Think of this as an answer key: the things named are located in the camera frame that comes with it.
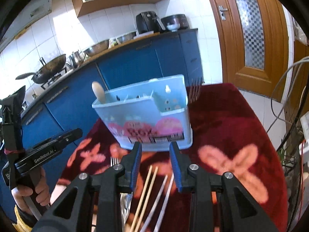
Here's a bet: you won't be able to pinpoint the wooden chopstick two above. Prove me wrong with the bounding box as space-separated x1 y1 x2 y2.
134 166 158 232

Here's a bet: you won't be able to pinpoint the white steel chopstick two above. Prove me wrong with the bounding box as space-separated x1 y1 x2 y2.
154 175 174 232

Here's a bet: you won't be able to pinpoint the white steel chopstick one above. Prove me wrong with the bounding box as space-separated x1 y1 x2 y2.
140 175 168 232

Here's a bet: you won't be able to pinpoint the white plastic spoon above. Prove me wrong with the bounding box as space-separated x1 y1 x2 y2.
92 81 105 104

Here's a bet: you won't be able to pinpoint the large steel fork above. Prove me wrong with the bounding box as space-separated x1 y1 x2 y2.
188 77 203 105

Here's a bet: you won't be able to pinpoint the wooden chopstick one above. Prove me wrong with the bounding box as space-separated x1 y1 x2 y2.
130 166 152 232

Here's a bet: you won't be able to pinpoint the left hand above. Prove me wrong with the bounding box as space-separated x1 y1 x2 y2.
11 168 51 215

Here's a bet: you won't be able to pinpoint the red floral fleece blanket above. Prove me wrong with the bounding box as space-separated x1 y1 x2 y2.
51 83 288 231

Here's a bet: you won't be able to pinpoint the blue base cabinets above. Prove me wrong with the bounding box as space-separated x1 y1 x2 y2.
21 29 203 149

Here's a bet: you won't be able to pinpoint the light blue utensil box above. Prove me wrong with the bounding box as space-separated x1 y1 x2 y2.
92 75 193 152

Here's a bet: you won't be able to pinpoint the black wok on stove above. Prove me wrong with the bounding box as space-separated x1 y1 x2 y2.
16 54 66 84

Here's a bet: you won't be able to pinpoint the steel mixing bowl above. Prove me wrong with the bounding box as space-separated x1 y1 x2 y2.
83 39 110 57

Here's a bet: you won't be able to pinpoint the small white bowl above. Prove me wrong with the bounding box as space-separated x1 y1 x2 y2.
166 24 180 32

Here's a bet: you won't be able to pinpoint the black air fryer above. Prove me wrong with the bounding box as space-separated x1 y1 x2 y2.
136 11 165 35

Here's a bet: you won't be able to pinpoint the wooden door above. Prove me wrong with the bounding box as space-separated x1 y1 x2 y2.
210 0 289 102

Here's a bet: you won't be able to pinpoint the grey cables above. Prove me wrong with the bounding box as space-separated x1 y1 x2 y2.
267 56 309 136

